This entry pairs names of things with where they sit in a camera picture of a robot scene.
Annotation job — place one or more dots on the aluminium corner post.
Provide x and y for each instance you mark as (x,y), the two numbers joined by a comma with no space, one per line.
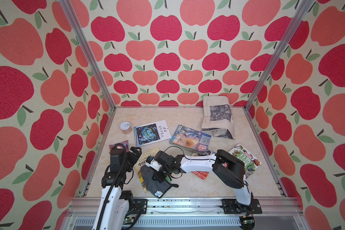
(284,42)
(76,26)

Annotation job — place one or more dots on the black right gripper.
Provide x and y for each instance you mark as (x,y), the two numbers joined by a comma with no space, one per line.
(157,176)

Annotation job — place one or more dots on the clear tape roll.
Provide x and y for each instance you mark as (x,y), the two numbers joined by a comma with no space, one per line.
(126,128)

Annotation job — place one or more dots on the yellow Chinese history picture book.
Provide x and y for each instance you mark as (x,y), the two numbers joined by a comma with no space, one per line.
(140,168)

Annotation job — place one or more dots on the left rear aluminium corner post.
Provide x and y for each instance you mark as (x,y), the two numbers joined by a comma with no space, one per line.
(76,26)

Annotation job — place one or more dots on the purple candy bag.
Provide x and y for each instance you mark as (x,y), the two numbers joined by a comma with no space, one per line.
(120,145)

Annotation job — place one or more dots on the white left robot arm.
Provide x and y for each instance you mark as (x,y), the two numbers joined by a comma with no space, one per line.
(117,209)

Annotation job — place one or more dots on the red black manga book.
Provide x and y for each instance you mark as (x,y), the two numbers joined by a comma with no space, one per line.
(202,175)

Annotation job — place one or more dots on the red green cover book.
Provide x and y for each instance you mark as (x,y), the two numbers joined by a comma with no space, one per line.
(251,162)

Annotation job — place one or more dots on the grey green microfibre cloth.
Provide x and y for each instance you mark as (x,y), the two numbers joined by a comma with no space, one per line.
(158,189)

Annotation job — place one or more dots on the cream printed canvas bag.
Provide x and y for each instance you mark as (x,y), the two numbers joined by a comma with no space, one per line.
(218,118)

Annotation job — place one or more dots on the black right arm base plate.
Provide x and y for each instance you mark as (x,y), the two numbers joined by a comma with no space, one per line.
(231,206)

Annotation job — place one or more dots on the right rear aluminium corner post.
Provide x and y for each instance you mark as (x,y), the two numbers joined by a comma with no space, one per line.
(284,42)

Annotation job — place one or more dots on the blue robot sunflower magazine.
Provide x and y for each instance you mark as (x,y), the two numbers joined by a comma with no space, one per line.
(191,139)

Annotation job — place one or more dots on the white book with blue vortex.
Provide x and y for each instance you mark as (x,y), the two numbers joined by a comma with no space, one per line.
(151,133)

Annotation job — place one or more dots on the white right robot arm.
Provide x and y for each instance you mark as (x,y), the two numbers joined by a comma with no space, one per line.
(229,169)

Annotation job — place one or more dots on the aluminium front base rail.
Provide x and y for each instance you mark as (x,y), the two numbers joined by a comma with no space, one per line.
(194,213)

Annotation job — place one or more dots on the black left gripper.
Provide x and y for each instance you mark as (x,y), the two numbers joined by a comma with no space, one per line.
(134,157)

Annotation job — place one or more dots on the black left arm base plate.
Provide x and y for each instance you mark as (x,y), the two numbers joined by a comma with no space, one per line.
(140,205)

